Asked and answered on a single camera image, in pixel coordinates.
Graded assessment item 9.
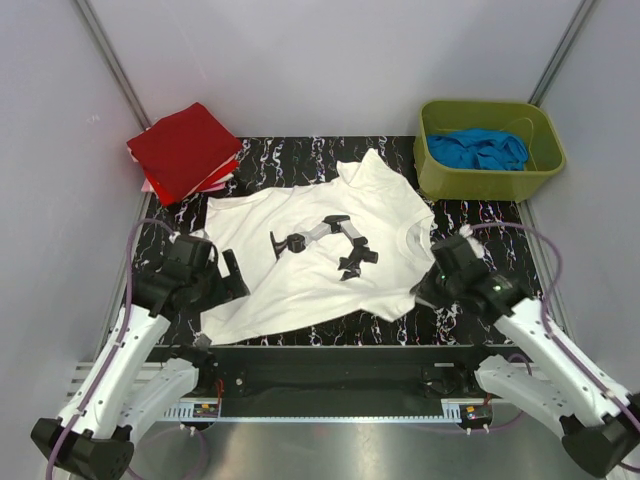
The white t-shirt with robot print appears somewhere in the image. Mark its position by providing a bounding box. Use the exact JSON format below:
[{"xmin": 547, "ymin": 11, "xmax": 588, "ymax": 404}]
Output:
[{"xmin": 200, "ymin": 149, "xmax": 434, "ymax": 345}]

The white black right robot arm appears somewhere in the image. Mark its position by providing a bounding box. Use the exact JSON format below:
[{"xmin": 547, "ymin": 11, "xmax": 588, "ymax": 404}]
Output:
[{"xmin": 411, "ymin": 266, "xmax": 639, "ymax": 478}]

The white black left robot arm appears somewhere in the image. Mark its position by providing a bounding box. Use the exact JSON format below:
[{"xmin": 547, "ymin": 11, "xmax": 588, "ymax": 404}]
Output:
[{"xmin": 31, "ymin": 238, "xmax": 249, "ymax": 479}]

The folded pink t-shirt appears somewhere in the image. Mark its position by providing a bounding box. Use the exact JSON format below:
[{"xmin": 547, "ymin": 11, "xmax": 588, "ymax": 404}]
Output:
[{"xmin": 141, "ymin": 173, "xmax": 234, "ymax": 193}]

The olive green plastic bin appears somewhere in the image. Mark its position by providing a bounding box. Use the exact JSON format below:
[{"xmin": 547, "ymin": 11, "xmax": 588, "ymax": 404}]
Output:
[{"xmin": 414, "ymin": 100, "xmax": 566, "ymax": 202}]

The crumpled blue t-shirt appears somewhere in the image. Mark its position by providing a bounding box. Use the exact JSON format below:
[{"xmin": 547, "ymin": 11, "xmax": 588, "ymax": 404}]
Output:
[{"xmin": 426, "ymin": 128, "xmax": 529, "ymax": 171}]

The folded dark red t-shirt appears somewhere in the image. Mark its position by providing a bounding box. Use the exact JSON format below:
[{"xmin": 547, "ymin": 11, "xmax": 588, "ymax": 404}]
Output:
[{"xmin": 127, "ymin": 103, "xmax": 242, "ymax": 199}]

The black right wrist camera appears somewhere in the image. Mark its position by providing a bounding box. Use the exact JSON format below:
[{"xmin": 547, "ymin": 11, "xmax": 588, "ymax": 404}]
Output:
[{"xmin": 431, "ymin": 234, "xmax": 489, "ymax": 282}]

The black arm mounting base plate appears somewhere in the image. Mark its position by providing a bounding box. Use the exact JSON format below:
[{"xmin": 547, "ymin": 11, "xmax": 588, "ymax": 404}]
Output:
[{"xmin": 149, "ymin": 344, "xmax": 514, "ymax": 401}]

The grey slotted cable duct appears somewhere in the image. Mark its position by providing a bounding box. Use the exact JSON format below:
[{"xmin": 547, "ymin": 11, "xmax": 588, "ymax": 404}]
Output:
[{"xmin": 159, "ymin": 399, "xmax": 462, "ymax": 424}]

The left aluminium frame post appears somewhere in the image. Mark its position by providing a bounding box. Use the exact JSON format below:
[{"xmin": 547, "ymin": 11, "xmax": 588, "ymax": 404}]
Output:
[{"xmin": 70, "ymin": 0, "xmax": 151, "ymax": 130}]

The aluminium frame post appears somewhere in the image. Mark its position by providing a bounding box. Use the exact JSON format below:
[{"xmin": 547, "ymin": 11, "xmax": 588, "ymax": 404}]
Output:
[
  {"xmin": 70, "ymin": 0, "xmax": 151, "ymax": 130},
  {"xmin": 528, "ymin": 0, "xmax": 601, "ymax": 107}
]

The right aluminium frame post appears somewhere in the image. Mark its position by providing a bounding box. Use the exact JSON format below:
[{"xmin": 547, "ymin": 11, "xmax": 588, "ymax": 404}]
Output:
[{"xmin": 528, "ymin": 0, "xmax": 601, "ymax": 107}]

